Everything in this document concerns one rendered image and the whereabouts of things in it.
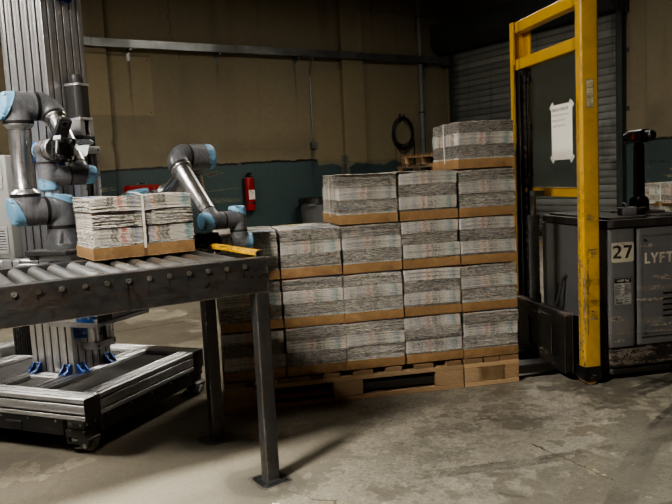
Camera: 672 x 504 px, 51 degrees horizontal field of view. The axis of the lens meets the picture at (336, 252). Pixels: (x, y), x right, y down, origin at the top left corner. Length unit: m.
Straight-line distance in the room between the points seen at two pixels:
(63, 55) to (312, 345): 1.73
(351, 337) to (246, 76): 7.63
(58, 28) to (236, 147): 7.12
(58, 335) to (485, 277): 2.02
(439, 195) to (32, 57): 1.92
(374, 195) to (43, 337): 1.67
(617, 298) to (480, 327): 0.67
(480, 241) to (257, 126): 7.43
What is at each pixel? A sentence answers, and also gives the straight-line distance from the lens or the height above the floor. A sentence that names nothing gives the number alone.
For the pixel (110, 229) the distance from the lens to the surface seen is 2.64.
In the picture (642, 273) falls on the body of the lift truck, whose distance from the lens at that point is 3.72.
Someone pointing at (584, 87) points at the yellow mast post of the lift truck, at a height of 1.41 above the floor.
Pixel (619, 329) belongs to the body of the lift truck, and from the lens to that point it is 3.70.
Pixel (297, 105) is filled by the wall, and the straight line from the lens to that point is 10.93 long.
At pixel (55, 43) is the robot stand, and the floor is 1.70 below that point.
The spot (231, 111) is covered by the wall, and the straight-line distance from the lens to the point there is 10.44.
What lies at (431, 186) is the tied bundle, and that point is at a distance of 3.37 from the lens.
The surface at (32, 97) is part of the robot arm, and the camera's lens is 3.11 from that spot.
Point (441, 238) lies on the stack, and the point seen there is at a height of 0.74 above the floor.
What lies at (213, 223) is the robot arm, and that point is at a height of 0.89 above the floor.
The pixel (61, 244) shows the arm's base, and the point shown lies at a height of 0.84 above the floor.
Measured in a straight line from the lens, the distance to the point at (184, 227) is 2.71.
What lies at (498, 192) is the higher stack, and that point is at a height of 0.94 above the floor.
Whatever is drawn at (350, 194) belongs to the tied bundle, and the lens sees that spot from 3.26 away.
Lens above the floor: 1.06
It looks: 6 degrees down
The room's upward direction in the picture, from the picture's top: 3 degrees counter-clockwise
